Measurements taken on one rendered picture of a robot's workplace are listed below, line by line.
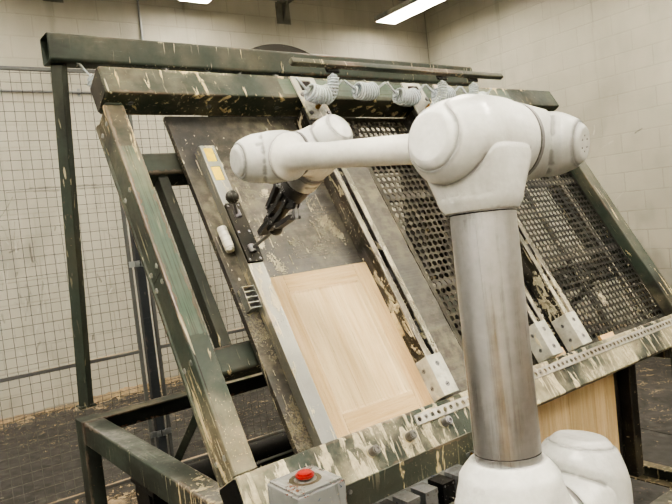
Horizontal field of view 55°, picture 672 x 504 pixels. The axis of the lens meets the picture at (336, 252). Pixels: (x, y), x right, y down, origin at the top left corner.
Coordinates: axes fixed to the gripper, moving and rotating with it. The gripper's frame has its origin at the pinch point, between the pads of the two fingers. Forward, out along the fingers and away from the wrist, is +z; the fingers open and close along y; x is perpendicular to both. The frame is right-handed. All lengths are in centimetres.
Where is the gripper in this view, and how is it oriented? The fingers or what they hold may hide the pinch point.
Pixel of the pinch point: (267, 226)
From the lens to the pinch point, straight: 175.1
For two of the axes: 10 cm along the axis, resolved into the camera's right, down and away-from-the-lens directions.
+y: 4.0, 8.5, -3.5
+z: -4.7, 5.2, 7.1
